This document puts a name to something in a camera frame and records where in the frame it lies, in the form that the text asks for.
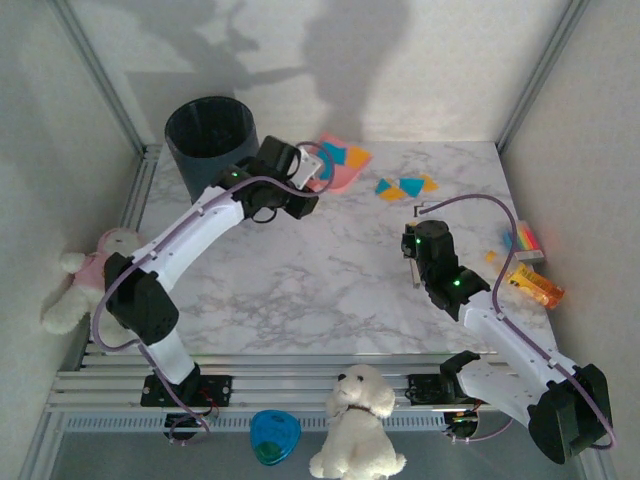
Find aluminium frame base rails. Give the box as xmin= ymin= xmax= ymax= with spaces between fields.
xmin=47 ymin=351 xmax=594 ymax=414

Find dark round waste bin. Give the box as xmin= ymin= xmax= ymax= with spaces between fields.
xmin=164 ymin=96 xmax=261 ymax=209

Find white teddy in pink hoodie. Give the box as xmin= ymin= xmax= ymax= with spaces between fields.
xmin=40 ymin=227 xmax=144 ymax=349

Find white slotted cable duct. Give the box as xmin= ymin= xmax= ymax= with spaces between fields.
xmin=62 ymin=412 xmax=449 ymax=434

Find aluminium frame post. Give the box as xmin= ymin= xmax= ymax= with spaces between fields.
xmin=494 ymin=0 xmax=592 ymax=152
xmin=48 ymin=0 xmax=149 ymax=157
xmin=19 ymin=409 xmax=69 ymax=480
xmin=574 ymin=449 xmax=619 ymax=480

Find box of coloured markers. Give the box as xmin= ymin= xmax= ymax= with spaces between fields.
xmin=499 ymin=219 xmax=547 ymax=265

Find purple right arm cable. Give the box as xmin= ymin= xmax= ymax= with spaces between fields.
xmin=418 ymin=193 xmax=617 ymax=449

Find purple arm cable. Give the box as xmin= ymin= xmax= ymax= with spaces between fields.
xmin=418 ymin=193 xmax=617 ymax=449
xmin=91 ymin=141 xmax=337 ymax=447

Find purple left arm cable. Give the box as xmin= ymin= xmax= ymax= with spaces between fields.
xmin=91 ymin=141 xmax=337 ymax=447

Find white plush dog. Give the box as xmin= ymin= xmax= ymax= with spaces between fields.
xmin=308 ymin=363 xmax=407 ymax=480

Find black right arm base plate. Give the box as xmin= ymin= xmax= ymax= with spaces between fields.
xmin=405 ymin=372 xmax=484 ymax=407

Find blue heart-shaped plastic box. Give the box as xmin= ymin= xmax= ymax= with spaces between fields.
xmin=248 ymin=409 xmax=302 ymax=468

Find aluminium frame side rail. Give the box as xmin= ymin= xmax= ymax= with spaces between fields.
xmin=74 ymin=143 xmax=162 ymax=371

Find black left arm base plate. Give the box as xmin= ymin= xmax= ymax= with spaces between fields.
xmin=140 ymin=374 xmax=235 ymax=408

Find orange snack packet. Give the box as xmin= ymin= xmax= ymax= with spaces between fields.
xmin=483 ymin=250 xmax=566 ymax=311

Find pink plastic dustpan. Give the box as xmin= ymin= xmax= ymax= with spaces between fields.
xmin=305 ymin=131 xmax=374 ymax=196

